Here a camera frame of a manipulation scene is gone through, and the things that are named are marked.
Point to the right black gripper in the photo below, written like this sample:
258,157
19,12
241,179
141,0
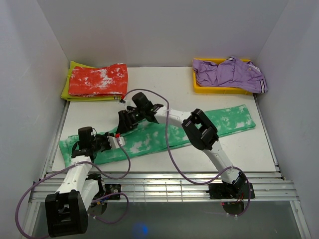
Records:
123,125

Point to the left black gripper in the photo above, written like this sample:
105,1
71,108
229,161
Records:
104,136

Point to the green tie-dye trousers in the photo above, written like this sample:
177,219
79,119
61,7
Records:
149,137

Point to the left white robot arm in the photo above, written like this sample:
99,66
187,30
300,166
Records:
66,209

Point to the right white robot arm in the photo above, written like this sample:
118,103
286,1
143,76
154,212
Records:
202,134

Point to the red tie-dye folded trousers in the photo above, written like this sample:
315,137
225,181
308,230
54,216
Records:
98,82

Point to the yellow folded trousers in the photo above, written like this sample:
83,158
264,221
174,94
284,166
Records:
70,98

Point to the purple trousers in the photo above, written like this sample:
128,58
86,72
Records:
232,72

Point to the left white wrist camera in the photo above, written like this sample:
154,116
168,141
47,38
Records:
116,141

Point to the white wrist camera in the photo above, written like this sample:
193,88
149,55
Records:
123,100
116,141

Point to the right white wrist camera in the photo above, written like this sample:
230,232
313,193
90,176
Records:
123,100

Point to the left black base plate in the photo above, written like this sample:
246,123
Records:
110,191

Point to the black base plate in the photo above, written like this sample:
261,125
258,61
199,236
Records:
110,191
222,191

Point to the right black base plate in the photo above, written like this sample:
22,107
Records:
222,191

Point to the aluminium rail frame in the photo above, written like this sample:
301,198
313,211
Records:
172,187

